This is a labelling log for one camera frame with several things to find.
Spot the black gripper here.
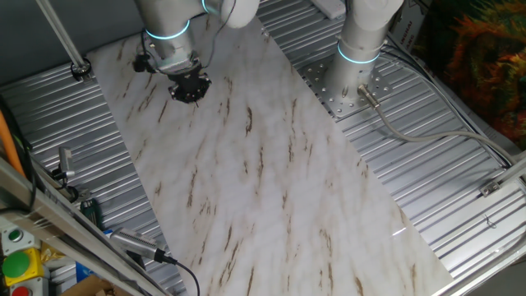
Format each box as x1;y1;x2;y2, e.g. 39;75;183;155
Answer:
167;68;213;104

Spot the black pole foot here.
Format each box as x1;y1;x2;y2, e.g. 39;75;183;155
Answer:
70;57;94;82

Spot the white marble pattern mat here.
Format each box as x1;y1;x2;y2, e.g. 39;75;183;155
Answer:
85;0;454;296

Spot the green hex key set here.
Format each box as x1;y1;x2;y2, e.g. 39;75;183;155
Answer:
80;198;104;231

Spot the white power strip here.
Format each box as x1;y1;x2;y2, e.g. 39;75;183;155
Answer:
310;0;348;21

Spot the blue tissue pack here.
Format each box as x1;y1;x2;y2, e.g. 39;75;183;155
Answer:
76;261;99;284

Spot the brown cardboard box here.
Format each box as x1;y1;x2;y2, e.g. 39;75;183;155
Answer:
61;274;132;296

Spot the white box small green button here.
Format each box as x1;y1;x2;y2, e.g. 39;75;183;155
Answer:
0;224;42;256

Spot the white box red print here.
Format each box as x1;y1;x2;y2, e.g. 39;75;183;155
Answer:
388;0;431;49

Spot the yellow box green push button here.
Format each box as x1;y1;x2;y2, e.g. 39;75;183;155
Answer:
2;247;45;288

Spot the grey box red button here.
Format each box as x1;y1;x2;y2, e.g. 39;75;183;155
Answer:
7;277;50;296

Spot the colourful orange green cloth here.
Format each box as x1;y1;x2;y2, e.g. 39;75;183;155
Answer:
410;0;526;151

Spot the short aluminium profile bar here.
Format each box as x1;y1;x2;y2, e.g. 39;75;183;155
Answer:
491;150;526;188

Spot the black round wrist camera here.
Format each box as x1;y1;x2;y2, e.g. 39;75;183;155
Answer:
132;52;152;75

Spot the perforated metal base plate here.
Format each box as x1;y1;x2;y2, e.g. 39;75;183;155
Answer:
296;52;396;121

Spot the small silver camera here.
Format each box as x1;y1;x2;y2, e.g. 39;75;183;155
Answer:
57;146;77;180

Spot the aluminium frame pole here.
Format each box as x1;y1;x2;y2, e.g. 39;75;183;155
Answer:
35;0;87;69

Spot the metal camera mount clamp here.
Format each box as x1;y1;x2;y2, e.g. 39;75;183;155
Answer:
51;168;90;203

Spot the silver ribbed camera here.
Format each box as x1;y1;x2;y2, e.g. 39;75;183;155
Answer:
108;227;168;264

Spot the black camera cable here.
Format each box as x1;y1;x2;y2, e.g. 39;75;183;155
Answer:
154;248;201;296

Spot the aluminium frame beam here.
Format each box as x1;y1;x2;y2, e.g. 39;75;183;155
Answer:
0;158;169;296

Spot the orange cable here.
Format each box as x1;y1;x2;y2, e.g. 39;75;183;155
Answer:
0;110;26;178

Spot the grey cable with metal plug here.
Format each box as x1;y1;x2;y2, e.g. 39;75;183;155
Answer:
356;83;519;165

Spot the small metal corner bracket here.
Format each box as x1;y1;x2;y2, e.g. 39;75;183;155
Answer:
479;180;502;197

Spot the aluminium table edge rail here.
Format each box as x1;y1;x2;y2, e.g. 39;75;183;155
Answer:
431;238;526;296

